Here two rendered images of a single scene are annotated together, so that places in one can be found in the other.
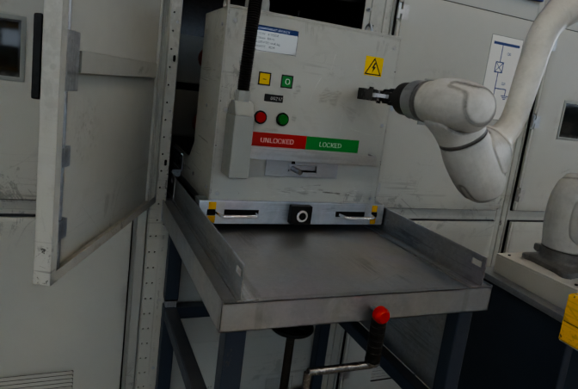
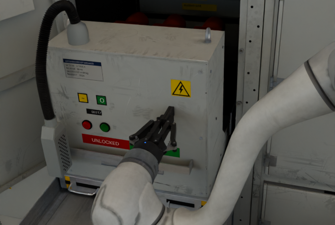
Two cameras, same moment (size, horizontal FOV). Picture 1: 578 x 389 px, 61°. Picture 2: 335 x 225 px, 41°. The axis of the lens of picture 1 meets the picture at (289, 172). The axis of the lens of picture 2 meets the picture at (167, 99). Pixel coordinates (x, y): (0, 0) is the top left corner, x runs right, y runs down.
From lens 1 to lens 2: 1.23 m
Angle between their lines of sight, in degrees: 45
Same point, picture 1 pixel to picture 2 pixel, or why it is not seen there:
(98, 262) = not seen: hidden behind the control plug
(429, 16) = not seen: outside the picture
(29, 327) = (30, 199)
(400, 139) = not seen: hidden behind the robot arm
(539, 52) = (231, 157)
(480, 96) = (99, 216)
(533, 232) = not seen: outside the picture
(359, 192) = (188, 187)
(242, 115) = (46, 138)
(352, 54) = (155, 78)
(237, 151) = (49, 160)
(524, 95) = (215, 196)
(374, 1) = not seen: outside the picture
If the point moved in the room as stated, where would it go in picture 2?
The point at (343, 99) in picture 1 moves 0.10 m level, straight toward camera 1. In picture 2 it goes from (155, 114) to (128, 129)
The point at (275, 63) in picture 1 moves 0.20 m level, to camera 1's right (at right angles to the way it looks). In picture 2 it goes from (88, 86) to (137, 108)
